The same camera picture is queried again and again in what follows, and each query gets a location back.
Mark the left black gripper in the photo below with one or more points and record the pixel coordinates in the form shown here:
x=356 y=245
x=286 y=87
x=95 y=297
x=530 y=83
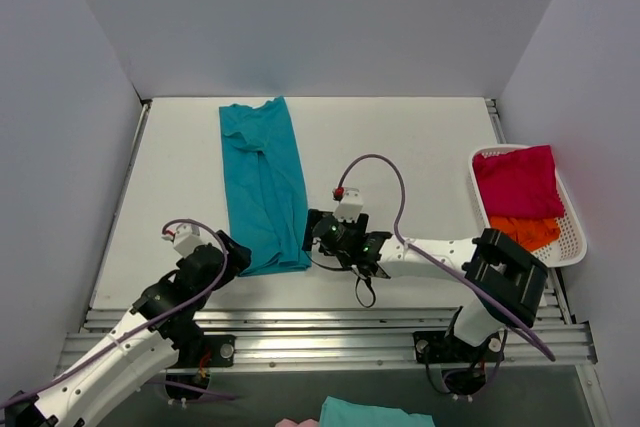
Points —
x=233 y=255

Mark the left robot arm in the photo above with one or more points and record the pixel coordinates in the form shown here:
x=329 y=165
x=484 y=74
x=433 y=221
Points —
x=116 y=367

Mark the teal t-shirt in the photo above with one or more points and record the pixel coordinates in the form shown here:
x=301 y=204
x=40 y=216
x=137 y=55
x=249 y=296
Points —
x=264 y=184

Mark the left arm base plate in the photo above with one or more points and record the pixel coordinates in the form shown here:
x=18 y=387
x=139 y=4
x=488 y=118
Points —
x=220 y=347

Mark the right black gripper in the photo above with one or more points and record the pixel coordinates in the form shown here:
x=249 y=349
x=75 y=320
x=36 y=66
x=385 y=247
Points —
x=311 y=229

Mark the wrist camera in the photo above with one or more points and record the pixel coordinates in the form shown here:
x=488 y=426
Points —
x=185 y=238
x=349 y=204

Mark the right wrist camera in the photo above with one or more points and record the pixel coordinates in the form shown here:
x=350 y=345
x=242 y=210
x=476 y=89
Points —
x=349 y=204

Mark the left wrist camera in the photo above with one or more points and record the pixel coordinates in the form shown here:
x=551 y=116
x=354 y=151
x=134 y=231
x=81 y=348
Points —
x=185 y=238

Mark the orange t-shirt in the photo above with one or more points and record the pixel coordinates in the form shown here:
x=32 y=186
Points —
x=532 y=234

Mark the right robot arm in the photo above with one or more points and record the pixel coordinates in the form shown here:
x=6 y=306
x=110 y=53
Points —
x=507 y=280

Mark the magenta t-shirt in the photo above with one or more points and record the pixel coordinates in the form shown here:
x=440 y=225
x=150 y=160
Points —
x=520 y=183

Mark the folded mint t-shirt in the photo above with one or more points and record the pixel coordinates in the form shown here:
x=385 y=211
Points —
x=337 y=412

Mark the white plastic basket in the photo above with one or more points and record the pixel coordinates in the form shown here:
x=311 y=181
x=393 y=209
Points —
x=569 y=249

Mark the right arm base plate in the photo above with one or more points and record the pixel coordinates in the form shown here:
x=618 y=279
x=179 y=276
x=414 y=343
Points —
x=439 y=347

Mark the folded pink t-shirt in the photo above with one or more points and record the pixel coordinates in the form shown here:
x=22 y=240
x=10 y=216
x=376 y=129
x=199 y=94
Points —
x=292 y=423

